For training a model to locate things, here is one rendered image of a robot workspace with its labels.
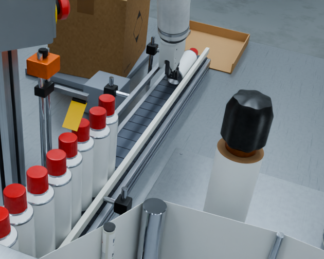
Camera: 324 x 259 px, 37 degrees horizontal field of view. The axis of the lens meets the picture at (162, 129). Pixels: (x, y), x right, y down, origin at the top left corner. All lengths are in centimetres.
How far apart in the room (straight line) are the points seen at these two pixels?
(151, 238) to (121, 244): 5
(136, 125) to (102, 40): 32
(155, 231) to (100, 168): 26
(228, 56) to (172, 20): 62
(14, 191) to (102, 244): 15
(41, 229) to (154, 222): 20
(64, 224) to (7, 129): 20
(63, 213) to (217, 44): 119
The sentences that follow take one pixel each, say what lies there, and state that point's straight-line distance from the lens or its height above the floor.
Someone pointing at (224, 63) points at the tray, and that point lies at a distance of 176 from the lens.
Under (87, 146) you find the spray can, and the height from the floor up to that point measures 104.
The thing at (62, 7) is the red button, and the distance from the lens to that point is 71.
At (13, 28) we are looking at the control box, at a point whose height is 132.
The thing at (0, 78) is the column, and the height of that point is 117.
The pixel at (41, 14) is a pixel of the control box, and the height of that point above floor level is 133.
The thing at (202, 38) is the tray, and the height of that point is 83.
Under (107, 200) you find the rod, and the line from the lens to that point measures 99.
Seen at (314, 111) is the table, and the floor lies 83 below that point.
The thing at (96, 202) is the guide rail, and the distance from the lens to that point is 97.
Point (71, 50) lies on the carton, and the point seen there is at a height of 93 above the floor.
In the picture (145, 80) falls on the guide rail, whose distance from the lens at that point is 130.
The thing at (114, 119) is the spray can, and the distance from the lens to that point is 98.
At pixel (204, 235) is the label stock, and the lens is 79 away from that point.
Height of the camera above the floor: 158
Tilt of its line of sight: 34 degrees down
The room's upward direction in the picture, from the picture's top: 7 degrees clockwise
